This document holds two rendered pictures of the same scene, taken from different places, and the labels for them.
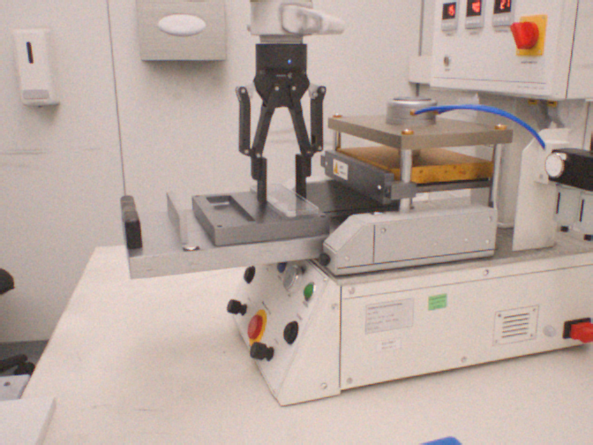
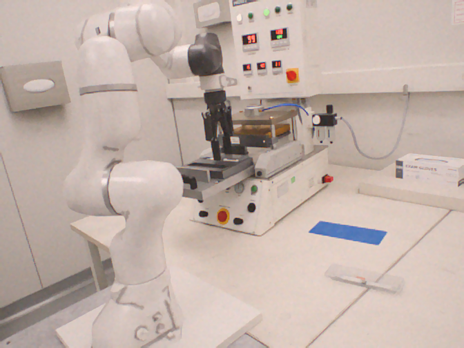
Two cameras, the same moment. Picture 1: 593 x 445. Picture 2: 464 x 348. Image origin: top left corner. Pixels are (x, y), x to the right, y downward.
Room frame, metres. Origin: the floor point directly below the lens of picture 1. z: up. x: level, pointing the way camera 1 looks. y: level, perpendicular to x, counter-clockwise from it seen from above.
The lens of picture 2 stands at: (-0.27, 0.67, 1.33)
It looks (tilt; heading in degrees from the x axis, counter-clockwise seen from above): 17 degrees down; 329
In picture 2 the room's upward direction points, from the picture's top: 8 degrees counter-clockwise
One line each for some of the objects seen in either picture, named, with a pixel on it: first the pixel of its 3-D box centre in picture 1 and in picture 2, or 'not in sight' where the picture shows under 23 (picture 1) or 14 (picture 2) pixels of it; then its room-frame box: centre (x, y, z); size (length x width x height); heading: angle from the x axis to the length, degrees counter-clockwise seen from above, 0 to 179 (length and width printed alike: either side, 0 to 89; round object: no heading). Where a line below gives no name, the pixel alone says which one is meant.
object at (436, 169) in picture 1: (411, 150); (257, 126); (0.93, -0.19, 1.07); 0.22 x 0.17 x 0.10; 18
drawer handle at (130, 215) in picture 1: (130, 219); (177, 180); (0.80, 0.23, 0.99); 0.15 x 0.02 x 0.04; 18
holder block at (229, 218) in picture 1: (255, 213); (216, 165); (0.86, 0.06, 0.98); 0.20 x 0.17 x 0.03; 18
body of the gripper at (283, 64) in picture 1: (281, 75); (216, 104); (0.87, 0.02, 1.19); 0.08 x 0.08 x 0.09
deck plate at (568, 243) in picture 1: (423, 230); (264, 157); (0.95, -0.22, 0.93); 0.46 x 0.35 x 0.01; 108
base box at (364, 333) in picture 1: (403, 285); (264, 182); (0.92, -0.19, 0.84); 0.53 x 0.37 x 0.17; 108
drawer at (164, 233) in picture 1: (225, 223); (207, 172); (0.84, 0.10, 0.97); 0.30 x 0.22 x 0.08; 108
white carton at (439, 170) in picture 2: not in sight; (431, 168); (0.52, -0.69, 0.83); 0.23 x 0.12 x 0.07; 8
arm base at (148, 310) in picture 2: not in sight; (132, 307); (0.48, 0.52, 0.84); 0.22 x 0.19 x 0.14; 105
